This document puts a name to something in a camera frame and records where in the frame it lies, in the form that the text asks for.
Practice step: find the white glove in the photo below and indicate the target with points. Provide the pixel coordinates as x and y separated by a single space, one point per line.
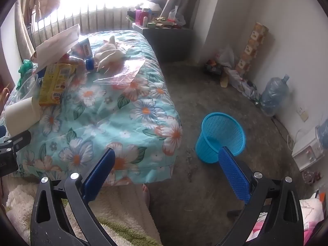
110 53

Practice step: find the wall socket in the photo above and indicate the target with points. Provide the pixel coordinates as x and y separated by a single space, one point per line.
303 114

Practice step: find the white appliance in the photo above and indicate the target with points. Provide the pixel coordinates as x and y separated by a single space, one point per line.
305 148

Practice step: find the pink white cloth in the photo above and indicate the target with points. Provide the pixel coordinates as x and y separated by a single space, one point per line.
310 210

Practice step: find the tall patterned box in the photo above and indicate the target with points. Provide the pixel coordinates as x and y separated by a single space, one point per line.
252 46

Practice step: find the small white bottle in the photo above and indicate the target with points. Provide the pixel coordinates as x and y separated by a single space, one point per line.
145 21

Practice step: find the green plastic wrapper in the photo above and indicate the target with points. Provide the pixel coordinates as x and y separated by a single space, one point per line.
25 68

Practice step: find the metal window railing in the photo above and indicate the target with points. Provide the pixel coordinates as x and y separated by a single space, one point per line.
102 18

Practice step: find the black box with clutter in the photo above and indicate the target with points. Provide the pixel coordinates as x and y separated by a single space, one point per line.
212 66

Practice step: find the pile of small boxes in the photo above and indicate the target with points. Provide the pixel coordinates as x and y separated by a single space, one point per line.
164 23

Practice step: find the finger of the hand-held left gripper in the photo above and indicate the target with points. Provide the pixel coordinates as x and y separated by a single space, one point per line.
19 139
2 130

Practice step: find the cream paper cup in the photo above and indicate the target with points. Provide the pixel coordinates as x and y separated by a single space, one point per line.
20 115

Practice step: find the translucent plastic bag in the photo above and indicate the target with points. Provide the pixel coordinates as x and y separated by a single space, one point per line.
176 15

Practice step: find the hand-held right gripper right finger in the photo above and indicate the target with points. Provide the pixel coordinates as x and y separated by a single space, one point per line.
234 174

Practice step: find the blue plastic mesh basket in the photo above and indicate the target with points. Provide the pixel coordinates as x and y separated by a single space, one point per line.
220 130

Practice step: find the beige curtain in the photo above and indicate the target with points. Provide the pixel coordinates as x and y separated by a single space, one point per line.
23 35

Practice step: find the dark cabinet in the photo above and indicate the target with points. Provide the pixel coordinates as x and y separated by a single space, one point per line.
166 43

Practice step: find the pink bottle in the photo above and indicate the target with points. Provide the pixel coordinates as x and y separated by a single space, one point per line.
142 16

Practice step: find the pile of clothes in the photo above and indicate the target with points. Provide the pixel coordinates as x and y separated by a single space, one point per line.
157 2

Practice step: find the clear plastic bag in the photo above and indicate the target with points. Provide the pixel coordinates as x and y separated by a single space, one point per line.
128 69

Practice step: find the floral teal blanket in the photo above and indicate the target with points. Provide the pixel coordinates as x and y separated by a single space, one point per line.
115 123

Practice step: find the white plastic bag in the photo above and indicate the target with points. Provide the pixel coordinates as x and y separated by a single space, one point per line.
225 56

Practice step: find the tan sandal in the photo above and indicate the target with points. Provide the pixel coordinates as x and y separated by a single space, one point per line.
224 80

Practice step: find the white red printed paper bag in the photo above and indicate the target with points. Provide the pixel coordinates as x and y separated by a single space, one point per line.
59 43

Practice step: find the large blue water jug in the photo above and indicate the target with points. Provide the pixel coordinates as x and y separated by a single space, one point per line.
274 94

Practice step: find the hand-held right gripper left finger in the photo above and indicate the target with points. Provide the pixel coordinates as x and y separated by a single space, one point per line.
102 174

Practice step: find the blue white medicine box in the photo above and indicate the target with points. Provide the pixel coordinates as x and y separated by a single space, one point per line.
85 47

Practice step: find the person's foot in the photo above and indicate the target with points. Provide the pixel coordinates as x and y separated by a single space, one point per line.
146 196

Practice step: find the black green box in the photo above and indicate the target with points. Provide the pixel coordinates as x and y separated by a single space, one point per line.
131 15

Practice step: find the yellow cardboard box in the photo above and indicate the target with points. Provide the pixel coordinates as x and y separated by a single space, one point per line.
55 82

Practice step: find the clear plastic bottle blue label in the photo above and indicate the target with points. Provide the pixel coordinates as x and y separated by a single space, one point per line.
89 64

